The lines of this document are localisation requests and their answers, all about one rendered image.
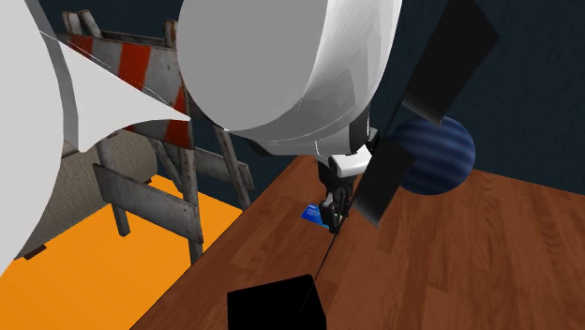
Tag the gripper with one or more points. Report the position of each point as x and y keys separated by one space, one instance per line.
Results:
x=335 y=182

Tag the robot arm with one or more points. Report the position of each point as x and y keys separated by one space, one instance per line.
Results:
x=256 y=64

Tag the blue flat card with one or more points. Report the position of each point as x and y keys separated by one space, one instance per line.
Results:
x=312 y=213

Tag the blue striped ball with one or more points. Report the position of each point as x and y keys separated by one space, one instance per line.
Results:
x=441 y=157

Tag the black block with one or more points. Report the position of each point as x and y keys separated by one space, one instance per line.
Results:
x=274 y=306

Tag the black flat panels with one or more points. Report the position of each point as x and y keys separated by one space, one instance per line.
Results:
x=450 y=55

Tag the red white wooden barricade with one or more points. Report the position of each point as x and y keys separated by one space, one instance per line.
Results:
x=135 y=66

